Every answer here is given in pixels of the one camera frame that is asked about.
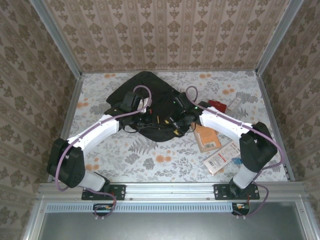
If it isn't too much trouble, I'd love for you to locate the red box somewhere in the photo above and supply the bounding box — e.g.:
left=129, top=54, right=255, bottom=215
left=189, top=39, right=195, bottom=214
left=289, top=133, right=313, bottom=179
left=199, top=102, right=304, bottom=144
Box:
left=207, top=99, right=228, bottom=113

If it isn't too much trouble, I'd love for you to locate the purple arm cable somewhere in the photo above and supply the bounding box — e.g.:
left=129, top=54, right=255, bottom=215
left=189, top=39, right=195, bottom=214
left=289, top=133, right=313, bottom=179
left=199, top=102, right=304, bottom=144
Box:
left=185, top=85, right=286, bottom=218
left=54, top=84, right=154, bottom=221

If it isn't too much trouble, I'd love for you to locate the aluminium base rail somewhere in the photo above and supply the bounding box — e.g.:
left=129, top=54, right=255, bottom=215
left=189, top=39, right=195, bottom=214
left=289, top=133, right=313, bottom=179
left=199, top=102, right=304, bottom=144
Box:
left=37, top=181, right=305, bottom=201

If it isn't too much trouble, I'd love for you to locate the grey slotted cable duct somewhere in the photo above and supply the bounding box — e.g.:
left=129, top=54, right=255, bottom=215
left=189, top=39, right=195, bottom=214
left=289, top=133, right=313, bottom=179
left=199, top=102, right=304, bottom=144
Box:
left=46, top=202, right=235, bottom=213

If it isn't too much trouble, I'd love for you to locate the orange book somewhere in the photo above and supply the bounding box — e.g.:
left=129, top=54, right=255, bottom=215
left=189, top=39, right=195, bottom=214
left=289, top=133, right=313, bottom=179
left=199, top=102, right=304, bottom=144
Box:
left=192, top=122, right=223, bottom=154

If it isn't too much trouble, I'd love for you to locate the aluminium frame corner post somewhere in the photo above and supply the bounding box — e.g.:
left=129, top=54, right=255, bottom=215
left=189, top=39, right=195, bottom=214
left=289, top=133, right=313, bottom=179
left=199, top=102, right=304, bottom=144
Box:
left=29, top=0, right=83, bottom=80
left=254, top=0, right=305, bottom=77

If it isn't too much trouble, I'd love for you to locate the white red stationery package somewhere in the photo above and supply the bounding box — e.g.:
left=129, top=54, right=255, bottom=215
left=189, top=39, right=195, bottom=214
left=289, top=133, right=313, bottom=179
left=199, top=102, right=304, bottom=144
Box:
left=202, top=146, right=243, bottom=177

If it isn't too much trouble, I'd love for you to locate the aluminium table side rail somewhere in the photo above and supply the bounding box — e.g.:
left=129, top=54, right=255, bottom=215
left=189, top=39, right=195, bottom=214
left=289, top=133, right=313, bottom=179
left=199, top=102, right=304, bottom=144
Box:
left=256, top=71, right=296, bottom=182
left=47, top=73, right=85, bottom=183

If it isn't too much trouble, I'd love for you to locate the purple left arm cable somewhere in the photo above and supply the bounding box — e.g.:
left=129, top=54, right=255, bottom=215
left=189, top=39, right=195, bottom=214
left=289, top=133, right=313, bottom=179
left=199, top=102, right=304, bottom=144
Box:
left=54, top=84, right=154, bottom=221

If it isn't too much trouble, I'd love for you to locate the black student backpack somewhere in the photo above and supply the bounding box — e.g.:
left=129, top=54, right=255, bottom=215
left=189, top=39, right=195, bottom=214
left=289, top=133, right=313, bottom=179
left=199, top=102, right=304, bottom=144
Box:
left=105, top=70, right=196, bottom=143

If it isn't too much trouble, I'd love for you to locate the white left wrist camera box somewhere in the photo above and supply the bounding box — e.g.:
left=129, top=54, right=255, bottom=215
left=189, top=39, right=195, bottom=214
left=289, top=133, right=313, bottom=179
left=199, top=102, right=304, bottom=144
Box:
left=138, top=97, right=152, bottom=112

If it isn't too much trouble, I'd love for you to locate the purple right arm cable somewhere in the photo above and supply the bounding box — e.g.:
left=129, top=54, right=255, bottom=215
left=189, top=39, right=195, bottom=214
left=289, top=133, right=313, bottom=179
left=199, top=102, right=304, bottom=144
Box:
left=185, top=85, right=286, bottom=218

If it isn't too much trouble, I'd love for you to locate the black wiring junction box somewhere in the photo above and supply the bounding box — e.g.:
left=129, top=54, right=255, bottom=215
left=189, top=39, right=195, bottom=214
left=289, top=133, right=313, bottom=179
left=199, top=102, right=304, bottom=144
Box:
left=231, top=202, right=251, bottom=216
left=92, top=203, right=116, bottom=218

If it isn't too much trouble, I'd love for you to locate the grey metal front panel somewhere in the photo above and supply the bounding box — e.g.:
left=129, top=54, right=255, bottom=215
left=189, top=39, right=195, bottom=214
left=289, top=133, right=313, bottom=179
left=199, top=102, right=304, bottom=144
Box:
left=37, top=211, right=308, bottom=240

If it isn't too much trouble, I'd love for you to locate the small white box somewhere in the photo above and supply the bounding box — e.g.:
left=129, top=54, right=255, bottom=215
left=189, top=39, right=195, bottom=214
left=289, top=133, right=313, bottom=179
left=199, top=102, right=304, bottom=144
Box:
left=226, top=97, right=243, bottom=111

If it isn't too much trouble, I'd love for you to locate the aluminium front frame bar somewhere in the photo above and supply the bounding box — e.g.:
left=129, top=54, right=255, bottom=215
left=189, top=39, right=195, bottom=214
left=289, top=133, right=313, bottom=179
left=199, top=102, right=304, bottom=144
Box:
left=296, top=201, right=317, bottom=240
left=21, top=199, right=47, bottom=240

